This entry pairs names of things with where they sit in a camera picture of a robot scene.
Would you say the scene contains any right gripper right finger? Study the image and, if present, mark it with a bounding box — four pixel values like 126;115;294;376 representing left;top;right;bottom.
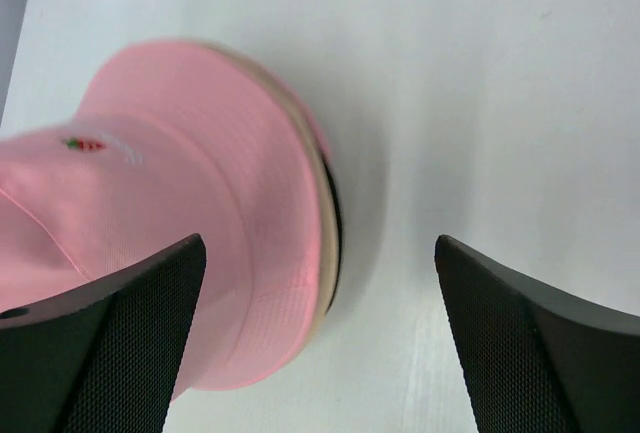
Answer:
434;235;639;433

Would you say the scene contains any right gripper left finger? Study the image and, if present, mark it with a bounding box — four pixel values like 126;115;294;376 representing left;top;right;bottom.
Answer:
1;234;206;433

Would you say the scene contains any pink bucket hat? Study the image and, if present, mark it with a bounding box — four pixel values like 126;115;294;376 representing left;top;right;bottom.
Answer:
1;40;322;394

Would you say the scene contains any black bucket hat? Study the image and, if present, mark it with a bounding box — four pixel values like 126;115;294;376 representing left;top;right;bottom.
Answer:
322;155;344;304

